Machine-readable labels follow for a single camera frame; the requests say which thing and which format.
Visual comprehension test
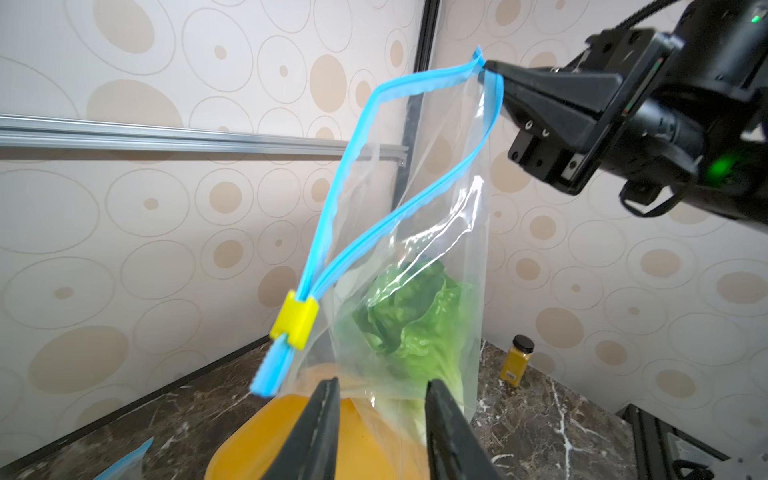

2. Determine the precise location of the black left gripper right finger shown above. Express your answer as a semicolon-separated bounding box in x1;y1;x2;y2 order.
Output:
425;379;504;480

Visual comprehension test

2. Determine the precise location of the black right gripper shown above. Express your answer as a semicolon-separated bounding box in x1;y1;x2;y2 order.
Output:
485;29;705;195

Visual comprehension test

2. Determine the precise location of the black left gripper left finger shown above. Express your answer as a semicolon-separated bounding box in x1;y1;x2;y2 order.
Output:
262;378;341;480

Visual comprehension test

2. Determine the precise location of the chinese cabbage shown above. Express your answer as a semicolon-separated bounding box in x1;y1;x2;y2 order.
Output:
338;259;478;441

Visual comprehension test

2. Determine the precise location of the clear plastic bag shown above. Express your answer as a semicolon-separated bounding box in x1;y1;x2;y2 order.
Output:
248;44;506;480

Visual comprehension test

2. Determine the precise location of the clear zipper bag blue seal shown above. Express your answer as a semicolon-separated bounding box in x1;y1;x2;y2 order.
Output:
94;438;154;480

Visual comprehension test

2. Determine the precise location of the yellow plastic tray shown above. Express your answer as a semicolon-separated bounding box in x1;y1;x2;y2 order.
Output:
205;364;430;479

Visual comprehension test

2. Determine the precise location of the small yellow jar black lid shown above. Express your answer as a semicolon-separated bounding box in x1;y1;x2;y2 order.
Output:
500;334;535;387

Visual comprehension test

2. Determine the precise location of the black corner frame post right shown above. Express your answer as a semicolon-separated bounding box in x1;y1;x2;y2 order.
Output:
391;0;441;210

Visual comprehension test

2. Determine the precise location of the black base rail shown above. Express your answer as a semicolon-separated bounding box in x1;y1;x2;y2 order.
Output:
619;403;767;480

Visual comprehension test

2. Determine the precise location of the aluminium rail back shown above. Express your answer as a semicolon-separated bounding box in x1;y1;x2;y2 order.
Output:
0;112;410;166

